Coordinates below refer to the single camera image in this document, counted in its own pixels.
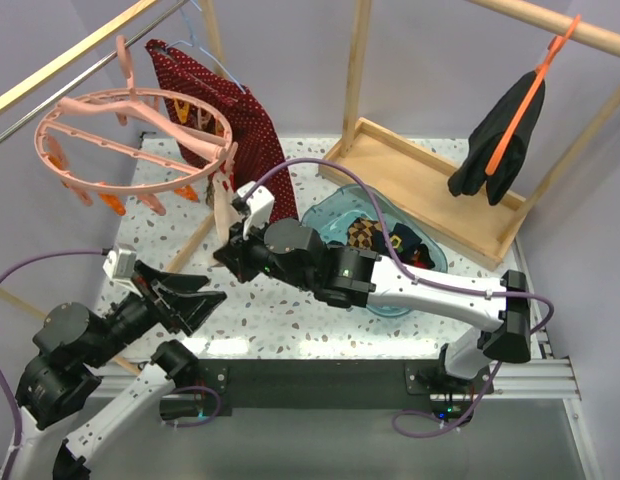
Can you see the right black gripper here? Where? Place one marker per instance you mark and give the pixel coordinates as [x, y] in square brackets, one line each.
[236, 254]

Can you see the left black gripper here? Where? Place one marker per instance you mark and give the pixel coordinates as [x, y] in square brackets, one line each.
[188, 310]

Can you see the brown checkered sock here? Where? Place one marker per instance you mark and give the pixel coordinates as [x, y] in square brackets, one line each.
[361, 232]

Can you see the navy buckle sock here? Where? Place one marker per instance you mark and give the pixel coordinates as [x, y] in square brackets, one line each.
[405, 242]

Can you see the pink round sock hanger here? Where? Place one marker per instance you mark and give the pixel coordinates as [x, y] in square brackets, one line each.
[142, 104]

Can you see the red black argyle sock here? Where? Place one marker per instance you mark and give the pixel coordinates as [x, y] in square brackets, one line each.
[421, 258]

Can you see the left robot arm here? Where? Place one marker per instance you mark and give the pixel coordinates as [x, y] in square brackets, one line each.
[75, 341]

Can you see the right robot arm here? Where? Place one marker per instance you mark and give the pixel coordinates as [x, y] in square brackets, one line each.
[496, 309]

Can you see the orange plastic hanger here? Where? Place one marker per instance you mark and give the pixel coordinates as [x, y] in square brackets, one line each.
[554, 47]

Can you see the red polka dot garment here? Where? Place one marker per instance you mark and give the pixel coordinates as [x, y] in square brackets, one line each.
[259, 149]

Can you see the teal plastic basin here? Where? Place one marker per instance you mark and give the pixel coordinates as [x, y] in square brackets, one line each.
[332, 216]

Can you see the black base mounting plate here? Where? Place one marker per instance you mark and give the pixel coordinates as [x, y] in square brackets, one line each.
[390, 384]

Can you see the right wooden clothes rack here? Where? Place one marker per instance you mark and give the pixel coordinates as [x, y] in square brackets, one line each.
[416, 179]

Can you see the wooden clothes rack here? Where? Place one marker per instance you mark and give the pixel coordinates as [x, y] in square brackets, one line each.
[64, 60]
[416, 179]

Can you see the left wooden clothes rack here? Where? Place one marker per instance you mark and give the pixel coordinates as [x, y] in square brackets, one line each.
[64, 60]

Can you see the black hanging garment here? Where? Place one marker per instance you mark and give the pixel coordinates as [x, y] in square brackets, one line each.
[470, 177]

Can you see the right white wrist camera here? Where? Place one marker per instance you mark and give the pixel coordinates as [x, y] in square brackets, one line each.
[255, 204]

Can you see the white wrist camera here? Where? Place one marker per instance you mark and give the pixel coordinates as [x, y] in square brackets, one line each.
[255, 204]
[119, 266]

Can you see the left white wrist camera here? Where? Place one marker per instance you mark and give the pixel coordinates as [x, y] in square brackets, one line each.
[119, 266]

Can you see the blue wire hanger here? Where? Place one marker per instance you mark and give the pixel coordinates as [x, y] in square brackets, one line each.
[214, 49]

